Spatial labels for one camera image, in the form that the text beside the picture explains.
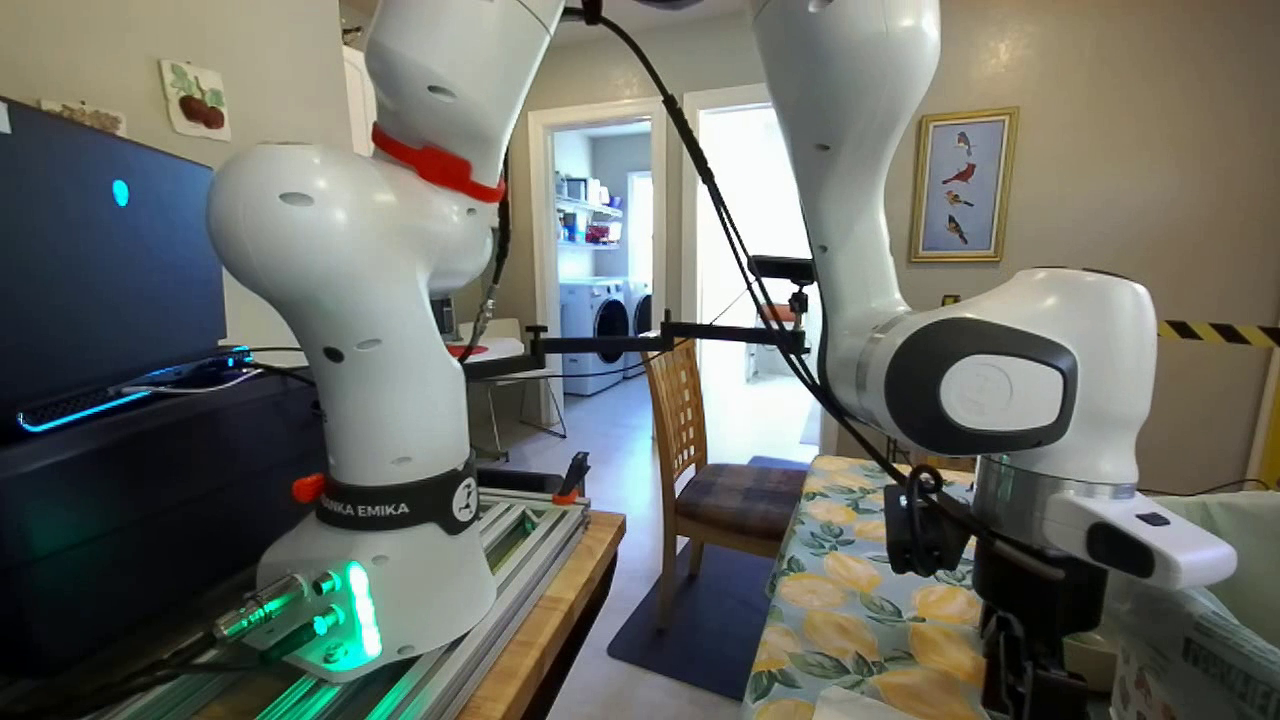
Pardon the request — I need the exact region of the black stereo camera bar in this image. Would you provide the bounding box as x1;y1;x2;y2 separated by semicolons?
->
744;251;820;286

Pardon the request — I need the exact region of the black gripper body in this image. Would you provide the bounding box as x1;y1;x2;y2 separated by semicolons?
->
971;533;1113;720

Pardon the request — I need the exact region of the aluminium mounting rail plate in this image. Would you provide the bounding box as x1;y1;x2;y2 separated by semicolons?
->
95;483;596;720

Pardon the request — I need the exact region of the black cable clamp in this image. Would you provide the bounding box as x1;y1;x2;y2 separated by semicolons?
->
880;462;979;579

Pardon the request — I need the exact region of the fruit wall picture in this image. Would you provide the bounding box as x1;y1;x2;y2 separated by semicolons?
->
156;52;234;145

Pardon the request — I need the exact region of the dark blue floor mat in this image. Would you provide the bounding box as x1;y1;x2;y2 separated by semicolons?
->
603;536;784;708

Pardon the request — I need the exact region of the framed bird picture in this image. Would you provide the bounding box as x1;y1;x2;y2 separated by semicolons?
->
907;109;1024;266

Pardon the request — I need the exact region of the black clamp orange handle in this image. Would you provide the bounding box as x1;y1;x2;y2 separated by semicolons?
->
476;447;596;513

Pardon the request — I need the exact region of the orange knob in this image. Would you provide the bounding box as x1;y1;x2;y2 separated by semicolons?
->
288;462;332;506

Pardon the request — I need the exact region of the black cabinet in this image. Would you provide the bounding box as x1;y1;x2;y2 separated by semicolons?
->
0;366;332;676

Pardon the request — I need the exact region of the wooden chair with seat cushion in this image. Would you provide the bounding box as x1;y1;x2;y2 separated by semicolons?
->
639;334;817;630

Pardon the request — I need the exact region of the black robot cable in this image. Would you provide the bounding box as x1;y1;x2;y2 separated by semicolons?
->
569;0;997;551

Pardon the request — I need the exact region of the black computer monitor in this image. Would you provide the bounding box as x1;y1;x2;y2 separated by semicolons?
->
0;93;230;418

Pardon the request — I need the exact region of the glowing blue edged device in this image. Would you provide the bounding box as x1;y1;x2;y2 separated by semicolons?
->
11;343;262;439

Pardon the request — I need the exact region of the lemon print tablecloth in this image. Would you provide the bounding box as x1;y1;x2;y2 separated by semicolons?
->
738;453;993;720

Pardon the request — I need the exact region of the wooden workbench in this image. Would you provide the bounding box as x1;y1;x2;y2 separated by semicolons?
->
455;506;632;720

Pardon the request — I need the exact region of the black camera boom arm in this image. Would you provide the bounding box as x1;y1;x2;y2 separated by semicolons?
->
521;307;817;366

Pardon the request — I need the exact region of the yellow black caution tape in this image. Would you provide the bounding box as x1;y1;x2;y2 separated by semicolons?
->
1154;314;1280;357

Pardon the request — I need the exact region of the white side table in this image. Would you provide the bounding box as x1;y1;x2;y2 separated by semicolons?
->
444;314;575;462

